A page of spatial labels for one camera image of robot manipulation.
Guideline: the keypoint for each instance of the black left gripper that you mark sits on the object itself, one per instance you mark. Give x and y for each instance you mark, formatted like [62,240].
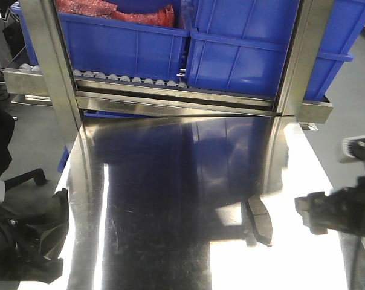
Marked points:
[46,234]

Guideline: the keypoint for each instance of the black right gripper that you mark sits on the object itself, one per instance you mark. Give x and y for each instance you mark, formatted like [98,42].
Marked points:
[342,210]

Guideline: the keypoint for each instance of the brake pad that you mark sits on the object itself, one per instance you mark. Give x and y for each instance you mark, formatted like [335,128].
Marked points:
[260,220]
[58,213]

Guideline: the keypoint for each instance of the grey roller conveyor strip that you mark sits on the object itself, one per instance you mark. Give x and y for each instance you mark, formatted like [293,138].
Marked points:
[125,78]

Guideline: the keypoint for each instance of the right blue plastic bin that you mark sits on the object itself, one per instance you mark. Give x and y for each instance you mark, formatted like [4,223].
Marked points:
[241,46]

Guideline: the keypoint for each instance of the blue plastic bin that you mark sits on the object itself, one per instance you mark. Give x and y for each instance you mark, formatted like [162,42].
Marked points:
[241,46]
[143,39]

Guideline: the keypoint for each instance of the left blue plastic bin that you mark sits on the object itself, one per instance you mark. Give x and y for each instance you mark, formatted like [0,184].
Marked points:
[143,39]

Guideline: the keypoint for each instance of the steel roller rack frame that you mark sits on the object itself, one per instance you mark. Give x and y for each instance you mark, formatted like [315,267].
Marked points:
[56,85]

